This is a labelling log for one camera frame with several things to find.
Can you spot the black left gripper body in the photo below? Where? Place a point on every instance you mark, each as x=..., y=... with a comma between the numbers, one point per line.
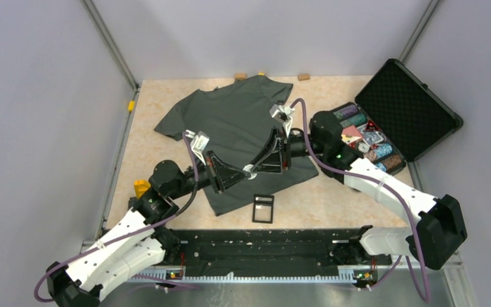
x=215, y=177

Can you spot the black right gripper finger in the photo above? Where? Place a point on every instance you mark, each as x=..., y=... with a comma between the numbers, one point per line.
x=268, y=167
x=267, y=152

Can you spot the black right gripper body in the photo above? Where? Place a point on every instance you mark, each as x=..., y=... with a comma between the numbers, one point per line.
x=284, y=151

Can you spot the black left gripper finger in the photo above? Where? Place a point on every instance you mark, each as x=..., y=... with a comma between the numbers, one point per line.
x=234, y=178
x=222, y=167

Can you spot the blue round brooch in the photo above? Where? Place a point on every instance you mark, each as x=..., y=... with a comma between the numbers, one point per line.
x=249, y=169

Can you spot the dark grey t-shirt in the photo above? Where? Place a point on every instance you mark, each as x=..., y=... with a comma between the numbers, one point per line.
x=237, y=120

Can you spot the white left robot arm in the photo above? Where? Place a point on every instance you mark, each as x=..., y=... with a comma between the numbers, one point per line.
x=134, y=243

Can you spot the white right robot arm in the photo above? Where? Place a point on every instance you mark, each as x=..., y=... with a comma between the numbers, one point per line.
x=435, y=226

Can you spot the black square brooch stand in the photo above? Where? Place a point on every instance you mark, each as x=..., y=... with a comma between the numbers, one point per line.
x=263, y=208

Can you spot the tan wooden block right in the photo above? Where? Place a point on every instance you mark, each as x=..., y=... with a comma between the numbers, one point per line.
x=303, y=77

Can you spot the yellow triangular wedge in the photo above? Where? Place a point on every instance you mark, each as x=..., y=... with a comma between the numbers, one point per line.
x=140, y=187

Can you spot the black poker chip case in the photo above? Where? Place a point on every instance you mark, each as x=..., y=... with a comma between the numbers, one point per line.
x=398, y=117

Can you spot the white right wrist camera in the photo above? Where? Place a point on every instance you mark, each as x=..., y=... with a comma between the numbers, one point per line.
x=283, y=114

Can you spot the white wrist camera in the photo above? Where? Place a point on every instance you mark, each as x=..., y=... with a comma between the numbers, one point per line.
x=196, y=144
x=283, y=114

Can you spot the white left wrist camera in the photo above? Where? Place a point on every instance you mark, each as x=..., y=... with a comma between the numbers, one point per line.
x=196, y=144

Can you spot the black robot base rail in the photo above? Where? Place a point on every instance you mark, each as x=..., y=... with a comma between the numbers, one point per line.
x=268, y=253

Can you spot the yellow wall bracket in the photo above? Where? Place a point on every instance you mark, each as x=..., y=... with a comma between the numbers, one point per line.
x=131, y=106

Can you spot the white slotted cable duct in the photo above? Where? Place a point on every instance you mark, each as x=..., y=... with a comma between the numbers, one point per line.
x=345, y=276

